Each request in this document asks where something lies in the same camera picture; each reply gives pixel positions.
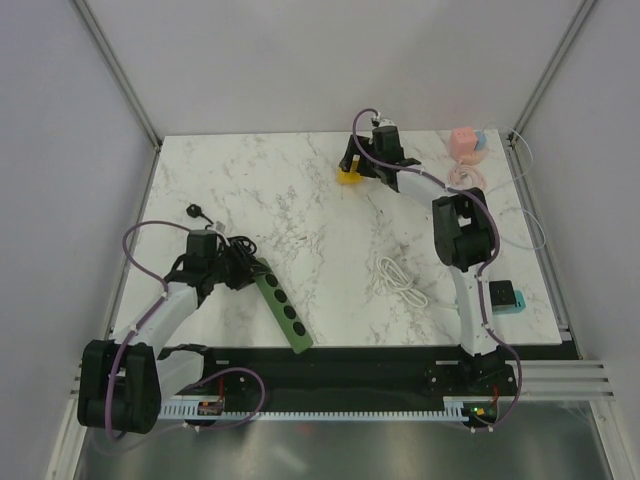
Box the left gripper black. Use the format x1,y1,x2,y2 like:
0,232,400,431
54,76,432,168
207,239,269,291

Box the black power strip cord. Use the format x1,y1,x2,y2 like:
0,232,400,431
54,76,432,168
184,202,264,281

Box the small orange charger plug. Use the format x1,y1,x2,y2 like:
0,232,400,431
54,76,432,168
349,155,360,173

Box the yellow cube socket adapter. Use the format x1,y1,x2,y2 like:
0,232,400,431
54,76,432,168
336,168,363,185

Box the green power strip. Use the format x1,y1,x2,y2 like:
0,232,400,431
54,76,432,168
253,258,313,354

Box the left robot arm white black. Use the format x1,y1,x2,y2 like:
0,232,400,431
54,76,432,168
77,229,261,440

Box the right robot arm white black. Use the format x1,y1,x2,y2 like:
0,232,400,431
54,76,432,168
339,123,520,395

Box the pink cube socket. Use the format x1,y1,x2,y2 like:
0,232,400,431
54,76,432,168
449,127,478,161

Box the blue plug adapter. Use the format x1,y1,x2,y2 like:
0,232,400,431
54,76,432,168
474,130,487,151

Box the black cube adapter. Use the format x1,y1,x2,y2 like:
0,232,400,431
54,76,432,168
489,280,515,303

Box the teal power strip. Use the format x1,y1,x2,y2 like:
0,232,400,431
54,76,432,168
491,290,526,315

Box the pink coiled cable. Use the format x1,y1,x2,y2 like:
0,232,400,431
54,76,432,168
447,151,488,194

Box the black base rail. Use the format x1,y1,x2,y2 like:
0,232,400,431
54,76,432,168
179,344,515,411

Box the white coiled power cord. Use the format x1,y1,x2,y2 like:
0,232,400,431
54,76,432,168
373,255,461,310

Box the light blue thin cable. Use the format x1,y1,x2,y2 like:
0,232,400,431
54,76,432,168
487,127,548,252

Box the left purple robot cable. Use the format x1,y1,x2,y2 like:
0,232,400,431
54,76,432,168
102,219,266,441

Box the white slotted cable duct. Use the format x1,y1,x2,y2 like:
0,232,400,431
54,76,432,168
158,396,498,422

